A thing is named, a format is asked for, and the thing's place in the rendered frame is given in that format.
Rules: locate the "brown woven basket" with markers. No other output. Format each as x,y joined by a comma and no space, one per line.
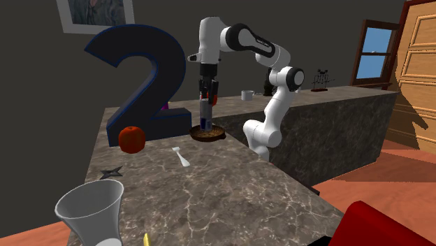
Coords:
218,133

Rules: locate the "white mug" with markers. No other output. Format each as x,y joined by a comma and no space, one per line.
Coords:
247,95

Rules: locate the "black figure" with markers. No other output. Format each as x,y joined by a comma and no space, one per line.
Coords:
268,85

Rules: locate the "brown framed window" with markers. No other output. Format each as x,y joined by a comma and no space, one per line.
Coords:
374,51

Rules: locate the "red sofa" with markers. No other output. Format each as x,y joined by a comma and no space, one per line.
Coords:
374,228

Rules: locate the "grey and blue can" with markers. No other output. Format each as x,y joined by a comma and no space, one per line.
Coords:
205,114

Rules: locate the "wooden panel door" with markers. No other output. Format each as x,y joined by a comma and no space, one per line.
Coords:
417,75

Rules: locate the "white flared vase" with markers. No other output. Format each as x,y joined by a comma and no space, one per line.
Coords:
95,218

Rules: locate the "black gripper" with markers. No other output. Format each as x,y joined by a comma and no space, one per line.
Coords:
208,71

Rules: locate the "small purple object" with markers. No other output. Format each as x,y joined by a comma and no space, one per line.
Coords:
165,106

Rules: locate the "large dark number two figure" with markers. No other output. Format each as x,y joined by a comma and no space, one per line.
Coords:
163,78

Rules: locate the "small red round object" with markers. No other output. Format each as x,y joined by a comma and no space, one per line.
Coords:
215,100

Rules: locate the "small yellow object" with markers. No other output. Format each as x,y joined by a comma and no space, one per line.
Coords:
146,239

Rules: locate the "white framed wall picture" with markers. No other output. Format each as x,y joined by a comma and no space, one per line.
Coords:
95,17

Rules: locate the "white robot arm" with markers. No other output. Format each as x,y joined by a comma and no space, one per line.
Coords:
269,112

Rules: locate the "white plastic spoon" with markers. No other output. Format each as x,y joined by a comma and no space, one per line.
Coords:
181,158

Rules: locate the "black throwing star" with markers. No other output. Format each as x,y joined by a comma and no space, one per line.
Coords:
111,173

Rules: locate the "orange red pumpkin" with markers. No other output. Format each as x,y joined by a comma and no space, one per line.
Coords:
131,139

